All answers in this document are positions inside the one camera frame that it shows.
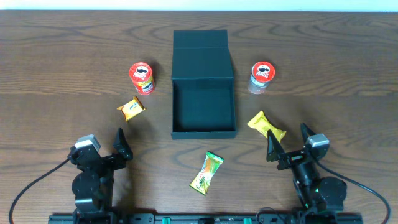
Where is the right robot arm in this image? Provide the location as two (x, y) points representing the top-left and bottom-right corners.
(266, 123), (347, 223)

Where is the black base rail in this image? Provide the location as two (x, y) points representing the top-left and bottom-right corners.
(48, 213), (363, 224)

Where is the dark green open box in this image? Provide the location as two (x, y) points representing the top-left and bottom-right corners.
(171, 30), (237, 140)

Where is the green yellow snack packet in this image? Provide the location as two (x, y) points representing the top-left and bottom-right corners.
(190, 151), (224, 195)

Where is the red Pringles can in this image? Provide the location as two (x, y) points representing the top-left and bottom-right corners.
(129, 62), (155, 95)

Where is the silver-sided Pringles can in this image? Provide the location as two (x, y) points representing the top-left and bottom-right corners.
(248, 61), (275, 95)

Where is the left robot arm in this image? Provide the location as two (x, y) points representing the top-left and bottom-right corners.
(68, 128), (133, 223)

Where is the orange snack packet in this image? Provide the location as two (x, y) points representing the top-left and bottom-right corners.
(117, 96), (145, 123)

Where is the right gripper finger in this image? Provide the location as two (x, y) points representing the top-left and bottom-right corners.
(300, 123), (316, 142)
(267, 130), (284, 157)

